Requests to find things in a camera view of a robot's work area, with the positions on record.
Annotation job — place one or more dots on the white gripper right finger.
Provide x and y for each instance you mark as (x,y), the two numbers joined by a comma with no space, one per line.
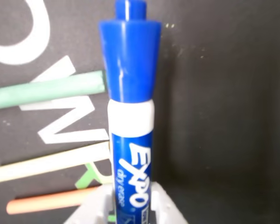
(165,207)

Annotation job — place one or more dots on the yellow chalk stick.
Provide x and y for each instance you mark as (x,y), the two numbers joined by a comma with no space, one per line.
(49,163)

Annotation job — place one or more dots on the green chalk stick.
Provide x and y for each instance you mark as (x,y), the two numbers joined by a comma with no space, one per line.
(49,89)

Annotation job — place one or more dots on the blue Expo dry-erase marker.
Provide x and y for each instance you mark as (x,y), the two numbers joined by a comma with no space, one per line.
(130,70)

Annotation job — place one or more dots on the orange chalk stick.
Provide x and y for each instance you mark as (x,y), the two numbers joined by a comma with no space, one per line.
(49,200)

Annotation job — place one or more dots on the dark grey WOWROBO mat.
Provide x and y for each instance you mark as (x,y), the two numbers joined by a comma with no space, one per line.
(224,105)

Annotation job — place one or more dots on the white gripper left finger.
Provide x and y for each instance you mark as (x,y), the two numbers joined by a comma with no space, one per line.
(93,207)

